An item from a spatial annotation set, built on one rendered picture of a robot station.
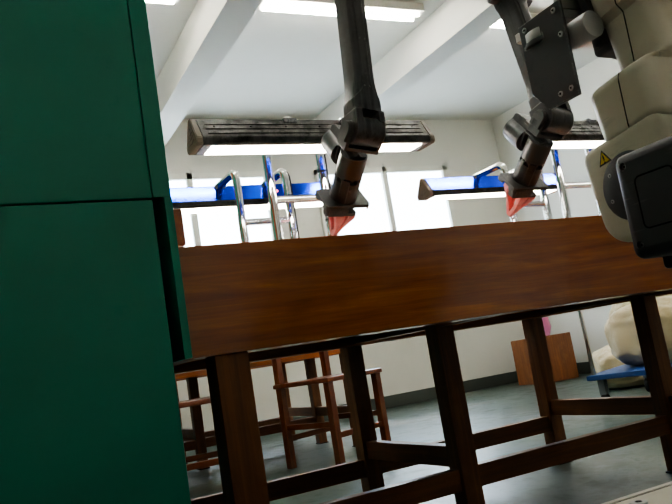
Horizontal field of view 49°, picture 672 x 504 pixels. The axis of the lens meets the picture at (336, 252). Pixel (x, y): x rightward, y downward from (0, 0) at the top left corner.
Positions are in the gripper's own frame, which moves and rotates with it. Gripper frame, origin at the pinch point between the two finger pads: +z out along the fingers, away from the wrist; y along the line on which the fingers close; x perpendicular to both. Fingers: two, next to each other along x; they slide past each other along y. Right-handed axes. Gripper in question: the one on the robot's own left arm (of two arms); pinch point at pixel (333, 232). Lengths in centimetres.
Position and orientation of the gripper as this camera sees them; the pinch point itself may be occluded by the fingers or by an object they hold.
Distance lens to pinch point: 159.3
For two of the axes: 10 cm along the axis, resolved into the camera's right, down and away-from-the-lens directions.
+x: 4.0, 6.0, -6.9
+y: -8.9, 0.8, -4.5
